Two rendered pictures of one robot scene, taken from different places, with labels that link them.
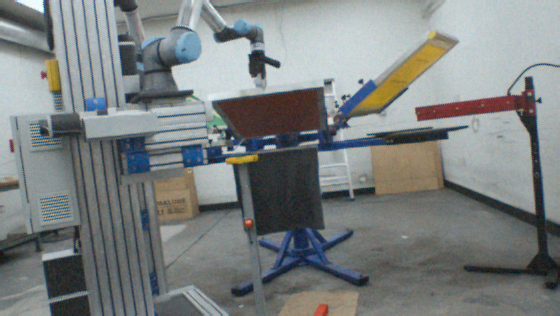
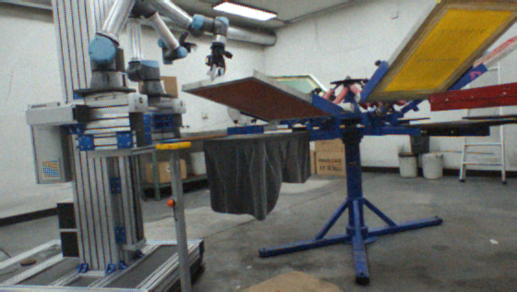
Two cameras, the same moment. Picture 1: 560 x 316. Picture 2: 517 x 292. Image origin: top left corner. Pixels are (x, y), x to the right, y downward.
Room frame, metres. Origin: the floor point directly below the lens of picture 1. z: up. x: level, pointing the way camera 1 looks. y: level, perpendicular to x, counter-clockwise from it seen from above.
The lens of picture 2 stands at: (0.99, -1.31, 1.02)
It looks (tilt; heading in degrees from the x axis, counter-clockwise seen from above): 4 degrees down; 38
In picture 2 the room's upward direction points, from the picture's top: 4 degrees counter-clockwise
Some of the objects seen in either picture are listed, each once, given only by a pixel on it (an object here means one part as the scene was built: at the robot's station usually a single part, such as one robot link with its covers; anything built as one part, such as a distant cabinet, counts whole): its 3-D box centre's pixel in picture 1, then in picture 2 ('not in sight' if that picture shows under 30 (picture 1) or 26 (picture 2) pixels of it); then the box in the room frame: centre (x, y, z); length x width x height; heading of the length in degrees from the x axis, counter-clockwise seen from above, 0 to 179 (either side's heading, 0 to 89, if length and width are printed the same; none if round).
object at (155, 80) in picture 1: (159, 82); (104, 79); (1.98, 0.46, 1.31); 0.15 x 0.15 x 0.10
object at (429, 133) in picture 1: (367, 141); (406, 129); (3.36, -0.66, 0.91); 1.34 x 0.40 x 0.08; 55
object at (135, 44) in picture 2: not in sight; (135, 41); (2.42, 0.81, 1.63); 0.15 x 0.12 x 0.55; 92
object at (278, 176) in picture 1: (278, 193); (231, 177); (2.41, 0.02, 0.74); 0.45 x 0.03 x 0.43; 85
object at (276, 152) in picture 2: not in sight; (287, 172); (2.63, -0.21, 0.74); 0.46 x 0.04 x 0.42; 175
